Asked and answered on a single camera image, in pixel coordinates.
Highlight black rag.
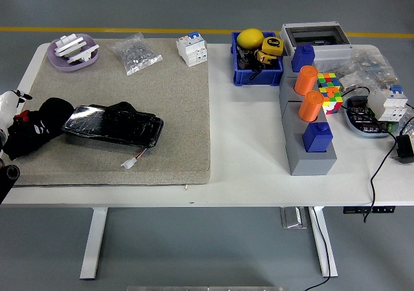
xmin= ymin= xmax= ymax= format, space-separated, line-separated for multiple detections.
xmin=2 ymin=97 xmax=75 ymax=161

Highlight metal floor box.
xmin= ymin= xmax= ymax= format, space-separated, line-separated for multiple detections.
xmin=279 ymin=206 xmax=308 ymax=230

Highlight clear bag of metal screws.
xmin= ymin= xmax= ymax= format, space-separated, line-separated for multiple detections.
xmin=105 ymin=32 xmax=164 ymax=76

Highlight small yellow tape measure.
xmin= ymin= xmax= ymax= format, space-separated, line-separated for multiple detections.
xmin=254 ymin=50 xmax=281 ymax=69

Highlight blue plastic bin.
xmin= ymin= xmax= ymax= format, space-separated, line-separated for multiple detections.
xmin=230 ymin=30 xmax=285 ymax=87

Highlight black electronic modules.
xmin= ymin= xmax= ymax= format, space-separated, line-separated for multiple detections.
xmin=348 ymin=98 xmax=389 ymax=133

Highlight large yellow tape measure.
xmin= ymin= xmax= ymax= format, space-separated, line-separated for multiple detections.
xmin=261 ymin=36 xmax=283 ymax=56

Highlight colourful puzzle cube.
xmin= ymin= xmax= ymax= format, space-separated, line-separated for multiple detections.
xmin=319 ymin=87 xmax=344 ymax=115
xmin=316 ymin=72 xmax=342 ymax=93

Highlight white table leg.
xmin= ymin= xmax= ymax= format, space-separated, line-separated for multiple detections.
xmin=80 ymin=206 xmax=109 ymax=281
xmin=309 ymin=206 xmax=339 ymax=278

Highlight white plastic plate stack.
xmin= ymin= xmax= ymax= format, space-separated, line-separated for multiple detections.
xmin=54 ymin=34 xmax=85 ymax=58

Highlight large clear bag of parts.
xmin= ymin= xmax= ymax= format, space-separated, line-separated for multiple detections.
xmin=351 ymin=47 xmax=402 ymax=90

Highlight yellow lemon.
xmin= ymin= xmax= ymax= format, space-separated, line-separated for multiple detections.
xmin=237 ymin=28 xmax=265 ymax=50

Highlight blue block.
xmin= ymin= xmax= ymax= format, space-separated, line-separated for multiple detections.
xmin=301 ymin=122 xmax=334 ymax=153
xmin=290 ymin=43 xmax=316 ymax=72

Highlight black film-wrapped panel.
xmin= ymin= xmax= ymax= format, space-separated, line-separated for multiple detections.
xmin=61 ymin=104 xmax=164 ymax=149

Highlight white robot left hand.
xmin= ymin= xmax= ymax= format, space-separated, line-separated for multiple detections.
xmin=0 ymin=89 xmax=33 ymax=136

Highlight black floor cable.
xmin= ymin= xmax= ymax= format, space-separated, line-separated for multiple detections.
xmin=303 ymin=206 xmax=331 ymax=291

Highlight white plastic bracket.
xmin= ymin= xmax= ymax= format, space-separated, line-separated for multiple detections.
xmin=66 ymin=43 xmax=100 ymax=64

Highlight black adapter cable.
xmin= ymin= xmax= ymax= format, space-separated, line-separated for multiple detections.
xmin=341 ymin=86 xmax=399 ymax=224

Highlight small clear bag with label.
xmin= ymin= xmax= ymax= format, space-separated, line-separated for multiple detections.
xmin=336 ymin=70 xmax=366 ymax=94

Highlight black table control panel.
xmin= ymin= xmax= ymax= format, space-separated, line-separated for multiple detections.
xmin=343 ymin=206 xmax=396 ymax=214

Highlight black power adapter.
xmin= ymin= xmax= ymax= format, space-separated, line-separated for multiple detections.
xmin=391 ymin=135 xmax=414 ymax=165

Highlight white circuit breaker blue switch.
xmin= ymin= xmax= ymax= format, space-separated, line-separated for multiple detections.
xmin=175 ymin=30 xmax=208 ymax=68
xmin=367 ymin=84 xmax=409 ymax=122

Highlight purple tray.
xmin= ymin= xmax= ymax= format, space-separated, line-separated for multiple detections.
xmin=47 ymin=33 xmax=100 ymax=72

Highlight orange cylinder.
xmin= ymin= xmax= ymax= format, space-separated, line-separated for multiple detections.
xmin=298 ymin=90 xmax=325 ymax=123
xmin=293 ymin=65 xmax=320 ymax=96

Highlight grey-brown mat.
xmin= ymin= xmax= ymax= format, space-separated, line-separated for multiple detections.
xmin=6 ymin=38 xmax=213 ymax=187

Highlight grey shape holder base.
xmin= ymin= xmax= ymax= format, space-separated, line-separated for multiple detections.
xmin=278 ymin=56 xmax=338 ymax=177

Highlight white connector with wires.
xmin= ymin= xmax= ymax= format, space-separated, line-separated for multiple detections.
xmin=120 ymin=148 xmax=146 ymax=169

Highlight blue-grey dish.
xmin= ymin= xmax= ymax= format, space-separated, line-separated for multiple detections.
xmin=342 ymin=95 xmax=402 ymax=139

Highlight grey electrical enclosure box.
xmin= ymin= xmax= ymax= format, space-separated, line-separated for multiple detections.
xmin=279 ymin=21 xmax=353 ymax=70

